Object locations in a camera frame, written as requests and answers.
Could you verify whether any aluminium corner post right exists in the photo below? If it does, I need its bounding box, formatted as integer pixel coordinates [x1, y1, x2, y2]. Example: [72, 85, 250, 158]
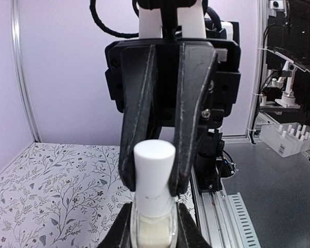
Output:
[10, 0, 42, 143]

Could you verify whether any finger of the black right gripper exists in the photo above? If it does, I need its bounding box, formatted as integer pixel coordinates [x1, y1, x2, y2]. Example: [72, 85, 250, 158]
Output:
[118, 45, 157, 192]

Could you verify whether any second background robot arm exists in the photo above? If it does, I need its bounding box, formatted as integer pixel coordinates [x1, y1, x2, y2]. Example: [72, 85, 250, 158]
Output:
[258, 46, 310, 110]

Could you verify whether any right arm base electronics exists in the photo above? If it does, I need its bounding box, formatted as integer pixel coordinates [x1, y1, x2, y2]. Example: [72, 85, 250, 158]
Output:
[194, 129, 236, 193]

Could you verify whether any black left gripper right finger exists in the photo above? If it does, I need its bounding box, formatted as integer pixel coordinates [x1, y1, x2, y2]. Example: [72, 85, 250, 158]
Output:
[176, 203, 211, 248]

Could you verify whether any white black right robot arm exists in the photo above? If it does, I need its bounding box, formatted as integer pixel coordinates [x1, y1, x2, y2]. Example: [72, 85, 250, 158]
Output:
[105, 15, 241, 196]

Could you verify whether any white tray of vials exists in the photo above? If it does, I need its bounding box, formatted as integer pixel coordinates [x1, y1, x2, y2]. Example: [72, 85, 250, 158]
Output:
[259, 122, 310, 158]

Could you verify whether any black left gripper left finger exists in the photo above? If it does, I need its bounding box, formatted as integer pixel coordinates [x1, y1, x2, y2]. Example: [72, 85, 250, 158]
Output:
[97, 203, 132, 248]

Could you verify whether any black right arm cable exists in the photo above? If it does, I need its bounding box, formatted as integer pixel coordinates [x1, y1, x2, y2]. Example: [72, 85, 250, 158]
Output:
[89, 0, 140, 38]

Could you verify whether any clear nail polish bottle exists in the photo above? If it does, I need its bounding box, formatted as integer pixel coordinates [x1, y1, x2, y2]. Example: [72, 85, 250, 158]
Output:
[130, 193, 178, 247]

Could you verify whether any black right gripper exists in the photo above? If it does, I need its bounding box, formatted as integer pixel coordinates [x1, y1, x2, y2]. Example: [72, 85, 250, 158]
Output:
[105, 38, 241, 196]

